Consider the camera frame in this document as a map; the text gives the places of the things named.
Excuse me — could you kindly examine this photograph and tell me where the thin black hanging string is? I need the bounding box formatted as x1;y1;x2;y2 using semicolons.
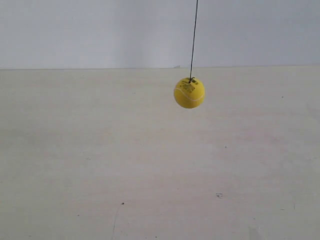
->
188;0;200;84

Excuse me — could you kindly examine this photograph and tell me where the yellow tennis ball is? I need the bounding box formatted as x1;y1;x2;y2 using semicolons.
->
173;77;205;109

